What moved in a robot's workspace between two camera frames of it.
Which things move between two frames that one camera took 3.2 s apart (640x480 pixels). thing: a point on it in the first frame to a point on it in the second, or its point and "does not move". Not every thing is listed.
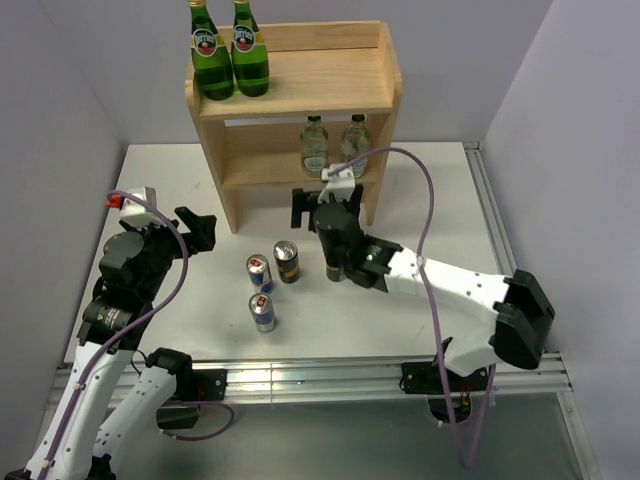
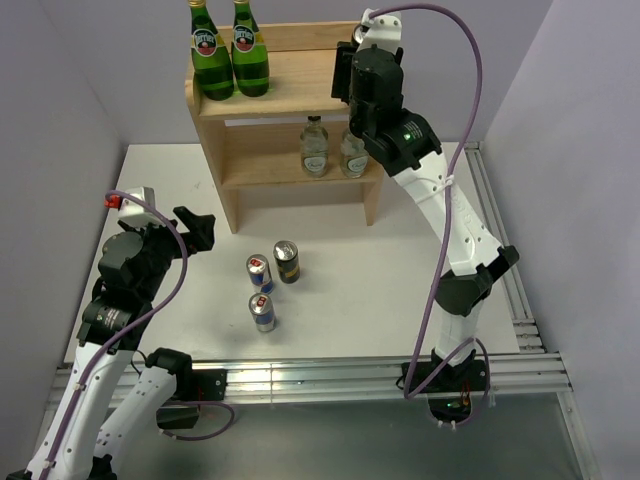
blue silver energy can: (261, 307) does not move
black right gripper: (304, 201) to (342, 70)
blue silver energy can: (259, 272) does not move
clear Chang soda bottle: (355, 144) does not move
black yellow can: (335, 274) to (360, 33)
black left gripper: (201, 235) does not move
